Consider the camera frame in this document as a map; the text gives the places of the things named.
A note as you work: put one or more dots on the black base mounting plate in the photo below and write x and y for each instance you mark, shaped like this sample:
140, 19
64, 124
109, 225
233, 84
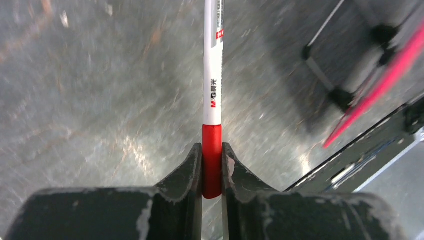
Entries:
367, 156

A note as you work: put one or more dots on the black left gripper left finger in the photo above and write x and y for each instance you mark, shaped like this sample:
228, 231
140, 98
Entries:
169, 210

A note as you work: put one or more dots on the pink-framed whiteboard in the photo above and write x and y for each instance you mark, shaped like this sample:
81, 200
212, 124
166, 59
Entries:
397, 68

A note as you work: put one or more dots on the red marker cap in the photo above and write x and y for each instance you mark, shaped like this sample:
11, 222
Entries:
212, 163

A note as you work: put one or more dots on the white marker pen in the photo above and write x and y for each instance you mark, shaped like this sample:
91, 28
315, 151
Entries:
213, 49

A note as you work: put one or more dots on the grey wire board stand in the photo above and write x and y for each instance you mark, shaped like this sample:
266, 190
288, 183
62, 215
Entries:
350, 50

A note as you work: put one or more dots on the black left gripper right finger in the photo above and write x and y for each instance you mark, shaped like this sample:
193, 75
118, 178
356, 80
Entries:
253, 210

